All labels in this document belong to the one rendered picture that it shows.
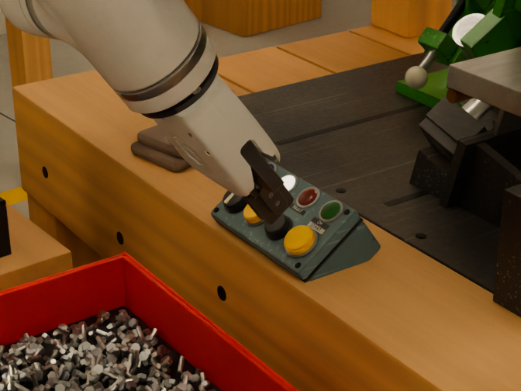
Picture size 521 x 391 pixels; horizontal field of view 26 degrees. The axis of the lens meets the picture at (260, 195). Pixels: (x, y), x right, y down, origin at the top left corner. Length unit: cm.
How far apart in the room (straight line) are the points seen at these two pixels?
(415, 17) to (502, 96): 93
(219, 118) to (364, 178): 39
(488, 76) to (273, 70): 79
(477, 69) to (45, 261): 52
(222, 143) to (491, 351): 28
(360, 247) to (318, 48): 70
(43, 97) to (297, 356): 58
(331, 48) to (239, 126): 84
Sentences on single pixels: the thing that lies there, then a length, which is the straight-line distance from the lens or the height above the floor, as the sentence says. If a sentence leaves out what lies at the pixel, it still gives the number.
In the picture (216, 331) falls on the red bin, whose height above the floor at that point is 92.
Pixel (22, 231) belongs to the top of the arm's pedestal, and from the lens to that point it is 124.
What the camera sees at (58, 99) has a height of 90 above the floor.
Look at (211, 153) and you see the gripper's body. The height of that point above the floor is 106.
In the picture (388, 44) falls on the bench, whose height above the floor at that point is 88.
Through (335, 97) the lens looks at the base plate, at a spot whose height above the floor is 90.
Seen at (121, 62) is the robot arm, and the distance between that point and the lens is 82.
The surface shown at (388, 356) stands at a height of 90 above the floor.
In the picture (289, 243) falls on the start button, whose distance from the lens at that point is 102.
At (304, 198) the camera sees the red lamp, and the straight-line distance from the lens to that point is 105.
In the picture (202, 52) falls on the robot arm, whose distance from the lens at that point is 85.
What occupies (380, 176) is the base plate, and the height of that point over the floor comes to 90.
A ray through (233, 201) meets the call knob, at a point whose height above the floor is 93.
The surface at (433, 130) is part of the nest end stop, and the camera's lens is 117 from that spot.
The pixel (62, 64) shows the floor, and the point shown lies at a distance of 442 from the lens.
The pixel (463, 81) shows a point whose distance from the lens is 86.
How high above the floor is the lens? 141
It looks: 25 degrees down
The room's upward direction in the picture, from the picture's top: straight up
